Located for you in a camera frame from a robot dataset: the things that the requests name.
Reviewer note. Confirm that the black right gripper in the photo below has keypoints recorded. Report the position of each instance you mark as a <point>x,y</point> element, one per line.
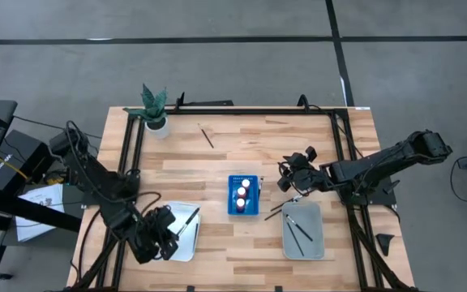
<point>306,174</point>

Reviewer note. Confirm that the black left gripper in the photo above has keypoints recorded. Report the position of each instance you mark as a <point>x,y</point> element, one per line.
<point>148,239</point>

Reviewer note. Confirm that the silver-ferrule paint brush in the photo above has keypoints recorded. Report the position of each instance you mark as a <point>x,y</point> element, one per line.
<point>195,235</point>
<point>284,204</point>
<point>298,228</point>

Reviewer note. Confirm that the thick black silver-ferrule brush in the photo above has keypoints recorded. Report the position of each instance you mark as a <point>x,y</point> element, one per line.
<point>191,219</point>

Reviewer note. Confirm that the magenta paint bottle white cap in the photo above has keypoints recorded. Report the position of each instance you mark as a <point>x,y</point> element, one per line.
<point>240,203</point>
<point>245,183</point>

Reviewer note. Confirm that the orange paint bottle white cap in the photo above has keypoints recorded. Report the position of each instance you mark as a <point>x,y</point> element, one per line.
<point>241,191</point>

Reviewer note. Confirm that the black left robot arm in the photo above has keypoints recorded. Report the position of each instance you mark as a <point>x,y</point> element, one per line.
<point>95,178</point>

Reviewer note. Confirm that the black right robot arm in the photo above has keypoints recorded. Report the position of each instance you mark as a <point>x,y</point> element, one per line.
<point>379,162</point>

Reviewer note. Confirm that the white plastic tray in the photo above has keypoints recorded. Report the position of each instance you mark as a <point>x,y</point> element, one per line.
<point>189,251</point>

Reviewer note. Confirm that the pale grey plastic tray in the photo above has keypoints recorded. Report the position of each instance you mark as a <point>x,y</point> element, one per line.
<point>314,215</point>

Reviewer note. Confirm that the blue plastic slotted basket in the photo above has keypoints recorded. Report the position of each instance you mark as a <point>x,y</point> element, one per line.
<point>233,209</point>

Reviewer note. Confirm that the white paper sheet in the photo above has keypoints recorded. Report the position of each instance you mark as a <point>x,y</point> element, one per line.
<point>39,211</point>

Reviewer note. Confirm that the green potted plant white pot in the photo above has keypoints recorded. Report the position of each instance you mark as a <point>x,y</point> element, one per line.
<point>154,105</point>

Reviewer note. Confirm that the black equipment box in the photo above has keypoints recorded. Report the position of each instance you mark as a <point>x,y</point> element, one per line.
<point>18,158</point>

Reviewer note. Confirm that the small black bracket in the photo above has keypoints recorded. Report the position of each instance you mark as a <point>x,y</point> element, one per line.
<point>191,289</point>
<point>278,289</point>

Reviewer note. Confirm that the black aluminium rig frame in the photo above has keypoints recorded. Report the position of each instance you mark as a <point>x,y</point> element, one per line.
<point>237,111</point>

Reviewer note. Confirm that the black triangular bracket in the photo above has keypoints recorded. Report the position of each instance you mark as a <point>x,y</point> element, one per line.
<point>385,243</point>

